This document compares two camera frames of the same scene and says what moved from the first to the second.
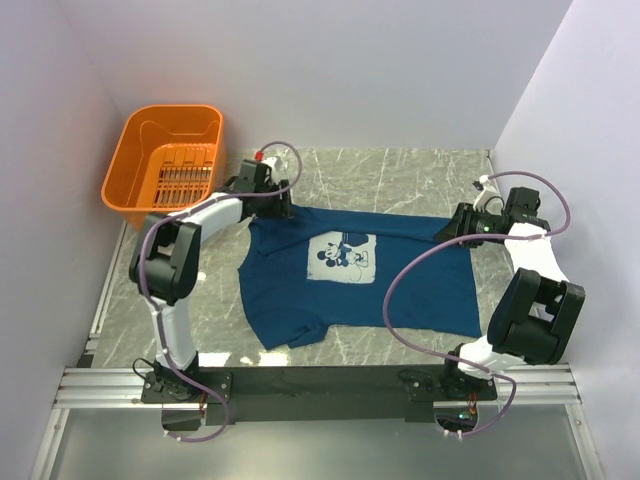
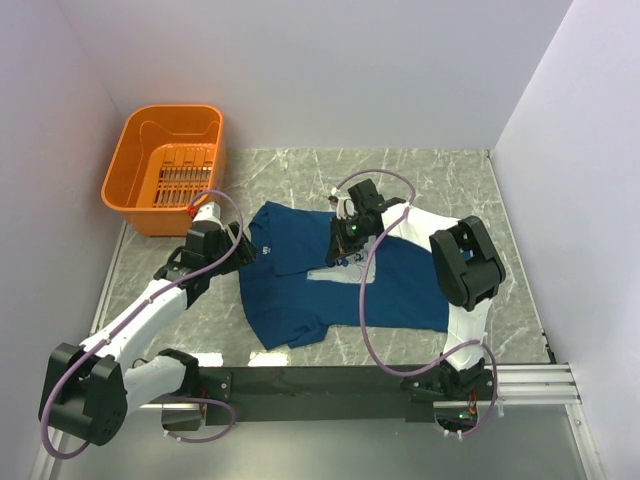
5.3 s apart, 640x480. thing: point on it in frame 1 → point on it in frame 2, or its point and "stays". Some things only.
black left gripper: (282, 208) → (245, 252)
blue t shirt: (310, 268) stays
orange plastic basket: (166, 157) stays
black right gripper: (459, 226) → (340, 247)
